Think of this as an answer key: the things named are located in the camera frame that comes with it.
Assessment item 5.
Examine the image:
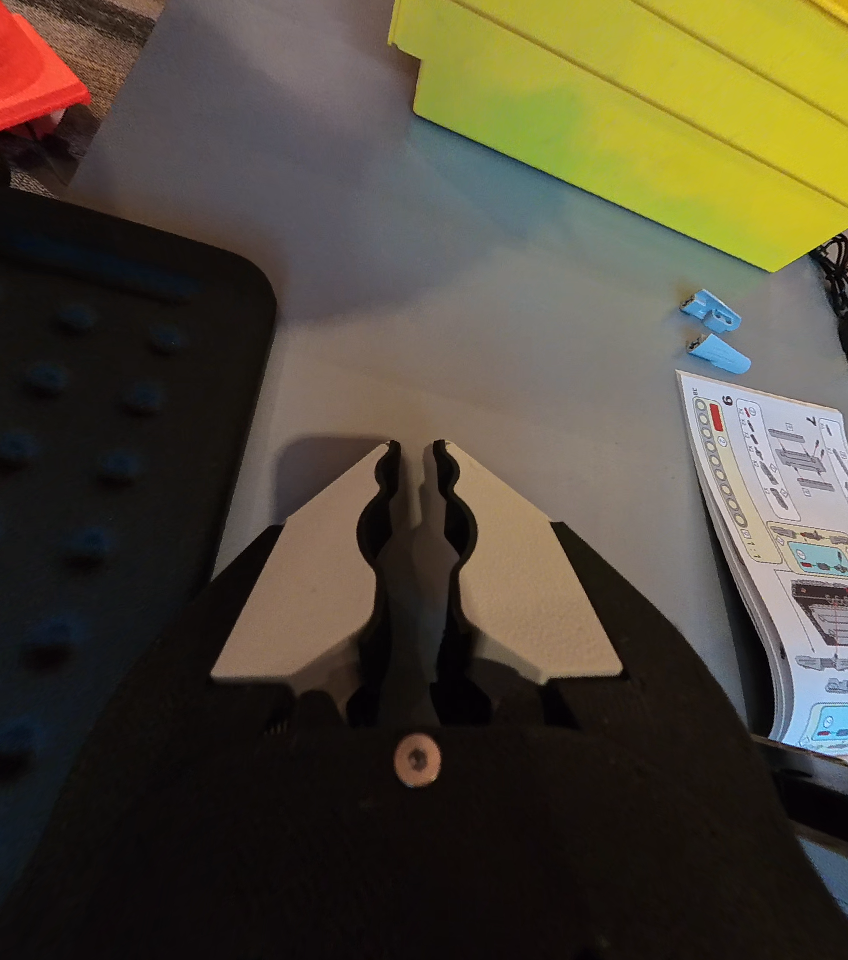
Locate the orange plastic bin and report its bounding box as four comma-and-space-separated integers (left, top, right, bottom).
0, 0, 92, 135

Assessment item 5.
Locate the black bumpy pad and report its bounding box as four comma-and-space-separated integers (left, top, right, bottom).
0, 183, 279, 960

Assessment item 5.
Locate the grey desk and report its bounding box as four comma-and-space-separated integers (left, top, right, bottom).
67, 0, 848, 745

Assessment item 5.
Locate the partly built toy model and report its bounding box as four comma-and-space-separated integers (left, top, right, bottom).
750, 738, 848, 960

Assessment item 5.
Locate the black usb cable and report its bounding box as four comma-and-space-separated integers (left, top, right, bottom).
808, 234, 848, 373

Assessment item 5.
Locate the printed instruction booklet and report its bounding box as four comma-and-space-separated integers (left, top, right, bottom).
675, 369, 848, 778

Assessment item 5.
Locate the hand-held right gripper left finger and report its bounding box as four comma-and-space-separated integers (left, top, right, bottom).
211, 441, 402, 727

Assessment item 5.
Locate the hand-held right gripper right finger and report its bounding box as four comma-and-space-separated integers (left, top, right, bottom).
427, 439, 625, 727

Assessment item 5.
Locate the small grey brick piece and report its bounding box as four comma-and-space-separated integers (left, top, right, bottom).
679, 288, 743, 333
685, 334, 752, 376

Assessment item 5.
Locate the yellow plastic bin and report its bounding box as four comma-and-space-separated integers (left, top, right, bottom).
388, 0, 848, 273

